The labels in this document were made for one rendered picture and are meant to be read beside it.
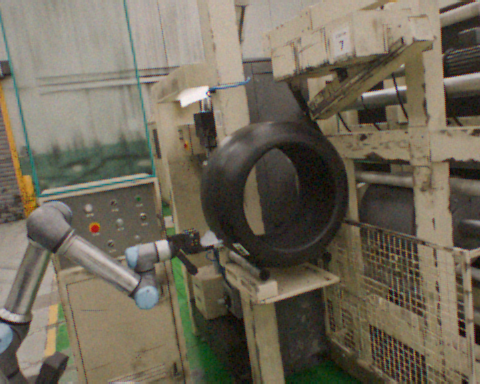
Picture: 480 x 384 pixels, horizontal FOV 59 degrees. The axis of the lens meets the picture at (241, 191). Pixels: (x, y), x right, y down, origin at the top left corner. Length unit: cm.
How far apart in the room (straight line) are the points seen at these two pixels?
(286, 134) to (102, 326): 133
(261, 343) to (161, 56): 954
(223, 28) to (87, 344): 162
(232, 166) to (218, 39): 66
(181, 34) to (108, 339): 969
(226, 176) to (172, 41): 985
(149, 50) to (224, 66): 921
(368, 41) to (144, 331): 171
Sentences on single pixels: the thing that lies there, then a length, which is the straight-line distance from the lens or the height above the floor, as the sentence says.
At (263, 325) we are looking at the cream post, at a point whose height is 50.
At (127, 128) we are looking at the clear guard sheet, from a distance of 217.
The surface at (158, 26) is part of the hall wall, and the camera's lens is 1129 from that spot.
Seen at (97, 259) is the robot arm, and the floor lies 112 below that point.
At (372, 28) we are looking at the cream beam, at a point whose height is 172.
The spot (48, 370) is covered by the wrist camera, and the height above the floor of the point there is 114.
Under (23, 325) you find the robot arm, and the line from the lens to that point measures 168.
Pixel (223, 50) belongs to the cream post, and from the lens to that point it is 195.
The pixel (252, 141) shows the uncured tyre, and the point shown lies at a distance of 154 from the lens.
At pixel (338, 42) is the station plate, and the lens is 157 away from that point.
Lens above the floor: 148
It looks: 9 degrees down
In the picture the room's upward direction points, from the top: 8 degrees counter-clockwise
